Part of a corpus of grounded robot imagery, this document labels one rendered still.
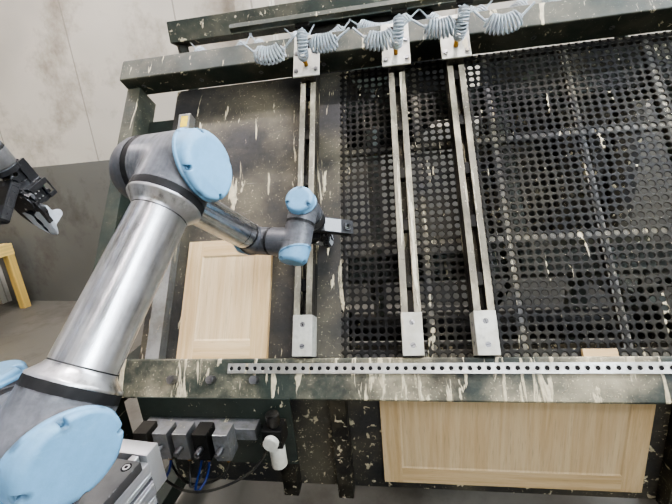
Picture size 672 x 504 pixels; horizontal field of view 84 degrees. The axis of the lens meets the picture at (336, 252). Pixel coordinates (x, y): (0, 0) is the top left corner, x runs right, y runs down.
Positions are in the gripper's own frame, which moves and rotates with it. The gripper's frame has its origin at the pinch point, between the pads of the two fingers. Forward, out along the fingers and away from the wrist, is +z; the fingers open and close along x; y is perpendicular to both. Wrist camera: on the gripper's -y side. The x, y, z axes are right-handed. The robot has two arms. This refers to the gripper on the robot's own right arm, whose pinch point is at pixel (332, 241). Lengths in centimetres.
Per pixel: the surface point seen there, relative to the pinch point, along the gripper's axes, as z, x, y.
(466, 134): -4, -34, -46
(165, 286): -2, 14, 58
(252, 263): 0.5, 6.3, 28.1
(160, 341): -2, 33, 57
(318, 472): 49, 82, 14
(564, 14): -7, -75, -82
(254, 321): 0.2, 26.3, 25.9
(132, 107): -3, -62, 84
